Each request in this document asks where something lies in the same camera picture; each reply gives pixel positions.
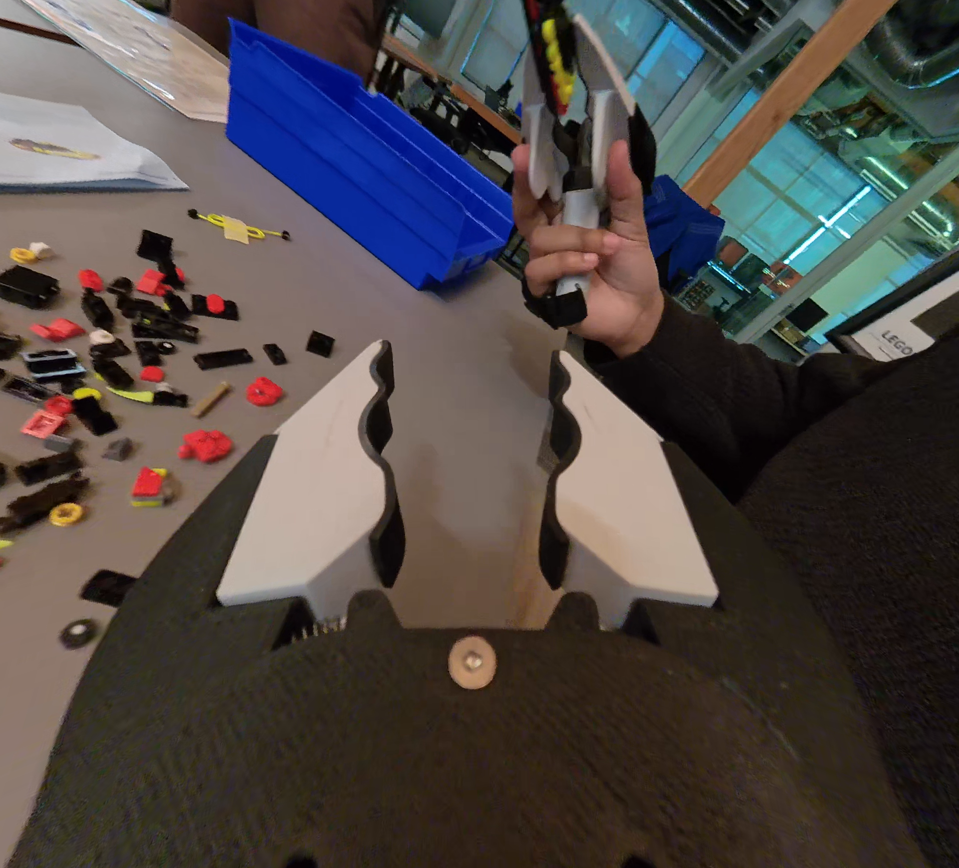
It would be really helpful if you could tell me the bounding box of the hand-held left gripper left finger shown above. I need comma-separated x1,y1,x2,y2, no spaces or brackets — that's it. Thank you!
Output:
216,340,407,622

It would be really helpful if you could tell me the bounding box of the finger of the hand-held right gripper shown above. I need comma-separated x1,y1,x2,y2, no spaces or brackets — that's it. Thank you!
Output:
519,47,575,204
571,12,639,198

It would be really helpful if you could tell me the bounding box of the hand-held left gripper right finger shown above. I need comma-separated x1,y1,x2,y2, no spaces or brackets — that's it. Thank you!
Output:
538,350,720,629

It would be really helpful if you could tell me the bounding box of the yellow black red lego model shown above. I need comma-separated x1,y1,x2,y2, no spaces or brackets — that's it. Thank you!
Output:
517,0,579,118

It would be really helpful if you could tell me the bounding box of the person's right forearm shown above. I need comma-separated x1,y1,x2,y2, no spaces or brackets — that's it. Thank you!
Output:
588,295,870,502

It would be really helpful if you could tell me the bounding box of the red lego hinge plate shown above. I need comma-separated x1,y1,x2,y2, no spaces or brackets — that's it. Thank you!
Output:
177,429,234,464

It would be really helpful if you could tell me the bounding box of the red yellow lego wedge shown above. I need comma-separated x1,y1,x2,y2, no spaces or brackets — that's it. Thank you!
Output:
131,465,181,508

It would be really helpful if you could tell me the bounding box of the black lego slope brick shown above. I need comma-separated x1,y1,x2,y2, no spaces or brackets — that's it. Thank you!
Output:
79,568,136,608

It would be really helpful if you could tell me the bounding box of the pile of loose lego pieces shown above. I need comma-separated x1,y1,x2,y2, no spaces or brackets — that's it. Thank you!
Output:
0,230,241,554

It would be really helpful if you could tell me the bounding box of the lego instruction booklet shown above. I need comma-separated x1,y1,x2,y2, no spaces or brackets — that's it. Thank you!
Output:
0,92,190,193

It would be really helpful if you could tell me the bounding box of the person's right hand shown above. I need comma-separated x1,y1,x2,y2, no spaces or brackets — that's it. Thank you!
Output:
511,140,666,360

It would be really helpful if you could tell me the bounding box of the blue jacket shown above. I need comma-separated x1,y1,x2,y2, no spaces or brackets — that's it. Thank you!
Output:
644,175,726,288

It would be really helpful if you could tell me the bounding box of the blue plastic bin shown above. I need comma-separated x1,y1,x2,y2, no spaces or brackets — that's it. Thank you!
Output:
225,17,518,291

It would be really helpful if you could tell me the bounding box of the wooden beam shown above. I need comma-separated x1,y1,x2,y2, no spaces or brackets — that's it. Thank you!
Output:
682,0,959,206

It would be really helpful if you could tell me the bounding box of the framed marker sign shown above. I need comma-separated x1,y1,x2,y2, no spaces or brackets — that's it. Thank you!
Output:
824,250,959,363

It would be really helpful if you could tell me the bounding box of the glossy printed sheet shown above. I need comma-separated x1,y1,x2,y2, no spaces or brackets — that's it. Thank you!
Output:
0,0,231,123

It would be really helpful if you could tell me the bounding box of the yellow string with tape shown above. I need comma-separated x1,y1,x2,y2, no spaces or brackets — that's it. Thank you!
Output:
187,207,292,243

